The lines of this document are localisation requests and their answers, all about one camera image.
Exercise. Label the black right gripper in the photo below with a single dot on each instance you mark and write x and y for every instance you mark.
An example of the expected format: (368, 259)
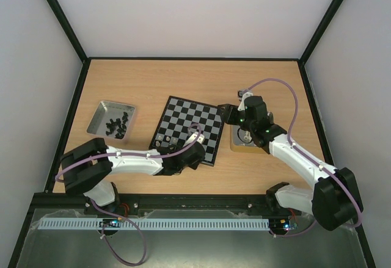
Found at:
(229, 114)

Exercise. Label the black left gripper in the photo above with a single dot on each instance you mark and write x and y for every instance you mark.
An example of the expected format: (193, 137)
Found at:
(194, 166)

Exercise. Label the gold tin of white pieces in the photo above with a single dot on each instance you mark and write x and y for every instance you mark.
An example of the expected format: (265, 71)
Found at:
(237, 144)

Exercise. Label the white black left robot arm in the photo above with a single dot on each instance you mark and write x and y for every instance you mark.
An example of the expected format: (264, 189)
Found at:
(84, 169)

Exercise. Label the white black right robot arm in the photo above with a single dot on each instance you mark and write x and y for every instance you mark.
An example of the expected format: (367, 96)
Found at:
(333, 198)

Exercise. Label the black white chess board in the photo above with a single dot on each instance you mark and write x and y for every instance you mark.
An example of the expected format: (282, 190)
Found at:
(177, 117)

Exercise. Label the black chess piece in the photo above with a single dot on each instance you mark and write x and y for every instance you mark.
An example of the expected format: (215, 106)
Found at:
(112, 125)
(116, 133)
(125, 117)

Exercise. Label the silver tray of black pieces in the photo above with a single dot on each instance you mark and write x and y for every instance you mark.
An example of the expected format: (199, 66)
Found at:
(110, 109)

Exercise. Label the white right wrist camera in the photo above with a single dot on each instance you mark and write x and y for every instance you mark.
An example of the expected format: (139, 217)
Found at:
(242, 95)

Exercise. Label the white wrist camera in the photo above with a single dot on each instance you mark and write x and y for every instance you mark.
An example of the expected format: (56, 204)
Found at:
(199, 138)
(242, 95)

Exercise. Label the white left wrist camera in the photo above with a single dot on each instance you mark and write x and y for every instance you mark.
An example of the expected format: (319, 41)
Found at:
(199, 138)

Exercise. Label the light blue cable duct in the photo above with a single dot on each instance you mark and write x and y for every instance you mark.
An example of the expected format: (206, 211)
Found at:
(155, 224)

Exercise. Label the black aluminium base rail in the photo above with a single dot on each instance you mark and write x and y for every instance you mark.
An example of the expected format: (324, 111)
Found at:
(139, 204)

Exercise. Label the black cage frame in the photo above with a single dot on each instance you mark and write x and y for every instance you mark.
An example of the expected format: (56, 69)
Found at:
(69, 32)

